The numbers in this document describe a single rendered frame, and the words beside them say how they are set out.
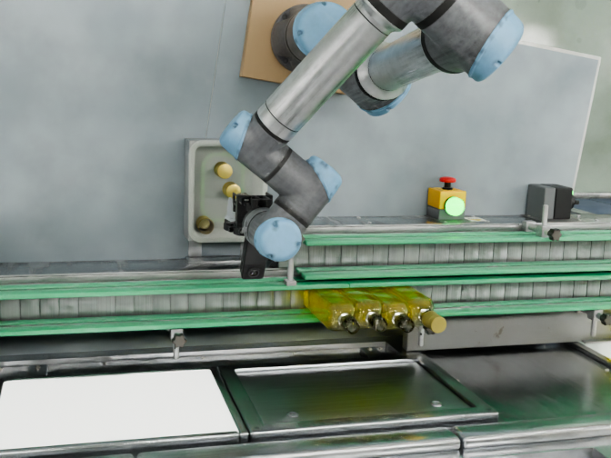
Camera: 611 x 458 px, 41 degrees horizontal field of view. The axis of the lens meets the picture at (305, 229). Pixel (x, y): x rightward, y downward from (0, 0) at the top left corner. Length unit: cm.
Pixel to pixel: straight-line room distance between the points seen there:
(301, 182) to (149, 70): 57
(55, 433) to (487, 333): 106
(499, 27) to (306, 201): 42
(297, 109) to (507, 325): 93
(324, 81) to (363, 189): 68
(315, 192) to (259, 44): 54
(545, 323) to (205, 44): 106
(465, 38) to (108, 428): 87
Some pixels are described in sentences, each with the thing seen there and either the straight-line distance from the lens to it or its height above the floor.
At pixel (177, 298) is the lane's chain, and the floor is 88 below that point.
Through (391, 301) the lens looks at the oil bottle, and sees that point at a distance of 172.
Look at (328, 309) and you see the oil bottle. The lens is 166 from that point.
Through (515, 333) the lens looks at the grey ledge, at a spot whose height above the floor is 88.
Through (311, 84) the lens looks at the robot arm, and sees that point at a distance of 134.
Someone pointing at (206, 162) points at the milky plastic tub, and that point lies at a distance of 186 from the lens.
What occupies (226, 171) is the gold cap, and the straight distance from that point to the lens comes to 182.
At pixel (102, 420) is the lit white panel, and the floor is 122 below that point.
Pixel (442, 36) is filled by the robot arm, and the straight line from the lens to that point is 132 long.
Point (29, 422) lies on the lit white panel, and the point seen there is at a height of 120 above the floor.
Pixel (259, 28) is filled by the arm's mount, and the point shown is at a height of 78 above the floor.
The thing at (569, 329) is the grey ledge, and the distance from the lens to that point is 216.
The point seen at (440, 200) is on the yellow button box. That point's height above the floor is 82.
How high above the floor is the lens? 260
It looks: 71 degrees down
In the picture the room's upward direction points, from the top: 123 degrees clockwise
